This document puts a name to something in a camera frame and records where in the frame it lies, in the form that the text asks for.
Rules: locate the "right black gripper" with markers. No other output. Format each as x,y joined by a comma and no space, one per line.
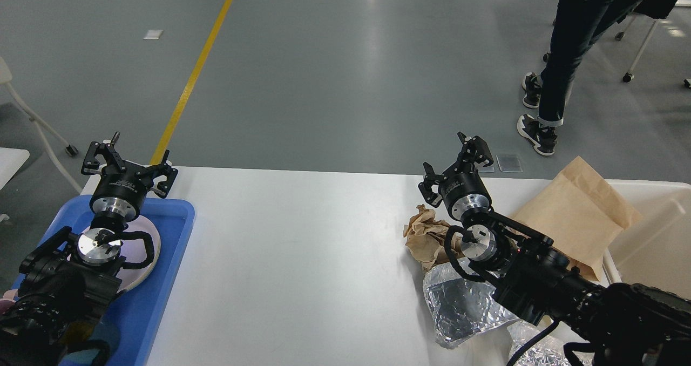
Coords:
465,190

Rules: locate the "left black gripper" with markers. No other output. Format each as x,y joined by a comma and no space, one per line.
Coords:
123,187

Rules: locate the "pink plate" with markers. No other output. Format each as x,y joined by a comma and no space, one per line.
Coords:
140,274

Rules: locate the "teal mug yellow inside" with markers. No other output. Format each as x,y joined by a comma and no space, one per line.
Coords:
105,331

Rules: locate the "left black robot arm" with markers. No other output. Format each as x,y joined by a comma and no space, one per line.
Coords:
71,279

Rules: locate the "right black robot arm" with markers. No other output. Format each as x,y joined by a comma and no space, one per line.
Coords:
622,324

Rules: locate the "crumpled brown paper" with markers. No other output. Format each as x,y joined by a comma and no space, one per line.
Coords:
424,238

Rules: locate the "white side table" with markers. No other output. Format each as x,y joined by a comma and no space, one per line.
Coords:
12,160

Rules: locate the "brown paper bag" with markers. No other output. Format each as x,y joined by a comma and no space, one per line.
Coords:
582,213

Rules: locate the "aluminium foil container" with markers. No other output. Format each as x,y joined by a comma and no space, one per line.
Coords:
460,308

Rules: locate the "blue plastic tray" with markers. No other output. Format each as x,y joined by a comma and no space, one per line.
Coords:
138,312

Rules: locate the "pink HOME mug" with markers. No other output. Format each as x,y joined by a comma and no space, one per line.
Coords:
8,299

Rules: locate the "crumpled foil piece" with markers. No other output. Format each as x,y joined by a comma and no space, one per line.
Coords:
548,351

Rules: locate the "white clothes rack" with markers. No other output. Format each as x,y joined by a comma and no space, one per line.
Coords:
672,30

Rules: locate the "white plastic bin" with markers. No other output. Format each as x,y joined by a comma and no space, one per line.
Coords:
655,251

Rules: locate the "black hanging clothes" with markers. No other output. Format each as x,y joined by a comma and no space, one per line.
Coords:
655,9

